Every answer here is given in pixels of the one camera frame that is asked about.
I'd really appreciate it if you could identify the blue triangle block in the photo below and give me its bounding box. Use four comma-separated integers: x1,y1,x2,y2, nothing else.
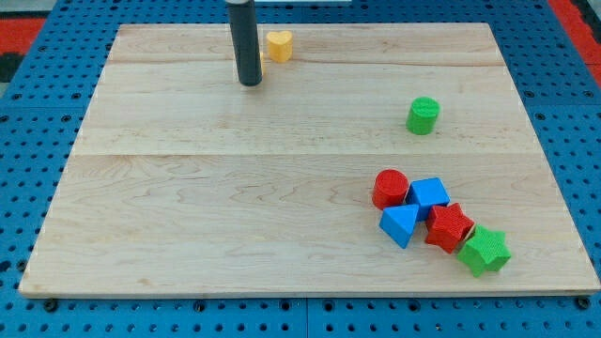
379,204,419,249

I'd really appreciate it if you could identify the blue cube block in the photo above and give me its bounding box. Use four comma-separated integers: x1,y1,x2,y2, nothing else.
405,177,450,222

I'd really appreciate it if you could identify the green star block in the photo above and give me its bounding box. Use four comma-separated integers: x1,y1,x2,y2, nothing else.
456,223,512,278

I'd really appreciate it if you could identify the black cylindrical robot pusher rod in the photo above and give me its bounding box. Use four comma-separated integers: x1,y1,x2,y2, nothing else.
225,0,262,86

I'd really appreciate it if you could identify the green cylinder block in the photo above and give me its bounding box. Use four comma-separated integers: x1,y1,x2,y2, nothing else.
406,97,440,135

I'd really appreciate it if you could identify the yellow heart block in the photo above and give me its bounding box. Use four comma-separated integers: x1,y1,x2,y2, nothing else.
266,30,293,63

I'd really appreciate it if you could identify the red star block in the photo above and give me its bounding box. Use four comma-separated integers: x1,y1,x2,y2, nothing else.
424,203,475,254

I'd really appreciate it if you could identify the yellow block behind rod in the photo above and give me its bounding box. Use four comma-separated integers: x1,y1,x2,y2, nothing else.
259,52,266,77

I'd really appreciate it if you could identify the light wooden board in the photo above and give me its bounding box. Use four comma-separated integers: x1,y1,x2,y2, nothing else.
19,23,600,299

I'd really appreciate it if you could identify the red cylinder block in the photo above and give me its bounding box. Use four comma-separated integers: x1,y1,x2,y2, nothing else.
372,169,409,210

